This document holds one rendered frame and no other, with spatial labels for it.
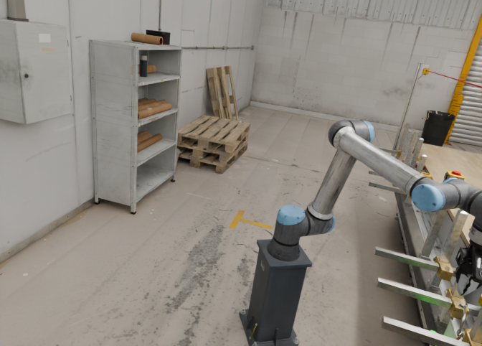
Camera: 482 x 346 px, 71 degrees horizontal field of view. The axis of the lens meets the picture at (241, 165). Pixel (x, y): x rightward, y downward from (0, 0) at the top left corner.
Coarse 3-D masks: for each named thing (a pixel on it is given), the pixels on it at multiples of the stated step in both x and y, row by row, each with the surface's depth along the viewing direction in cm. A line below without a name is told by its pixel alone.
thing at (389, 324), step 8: (384, 320) 122; (392, 320) 122; (384, 328) 122; (392, 328) 121; (400, 328) 120; (408, 328) 120; (416, 328) 120; (408, 336) 120; (416, 336) 119; (424, 336) 118; (432, 336) 118; (440, 336) 118; (432, 344) 118; (440, 344) 117; (448, 344) 116; (456, 344) 116; (464, 344) 116
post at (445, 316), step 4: (452, 288) 142; (456, 288) 138; (452, 292) 141; (456, 292) 139; (460, 296) 139; (444, 308) 145; (444, 312) 144; (448, 312) 142; (440, 316) 147; (444, 316) 144; (448, 316) 143; (444, 320) 144; (448, 320) 144; (452, 320) 143
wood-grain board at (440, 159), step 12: (432, 156) 320; (444, 156) 326; (456, 156) 331; (468, 156) 337; (480, 156) 343; (432, 168) 286; (444, 168) 291; (456, 168) 295; (468, 168) 300; (480, 168) 304; (468, 180) 268; (480, 180) 272; (468, 216) 205; (468, 228) 189; (468, 240) 176
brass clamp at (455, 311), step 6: (450, 288) 145; (450, 294) 140; (456, 300) 137; (462, 300) 138; (456, 306) 134; (450, 312) 136; (456, 312) 134; (462, 312) 133; (468, 312) 132; (456, 318) 135
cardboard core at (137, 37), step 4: (132, 36) 327; (136, 36) 326; (140, 36) 325; (144, 36) 324; (148, 36) 324; (152, 36) 323; (156, 36) 323; (132, 40) 330; (136, 40) 328; (140, 40) 327; (144, 40) 325; (148, 40) 324; (152, 40) 323; (156, 40) 322; (160, 40) 328; (152, 44) 327; (156, 44) 324; (160, 44) 327
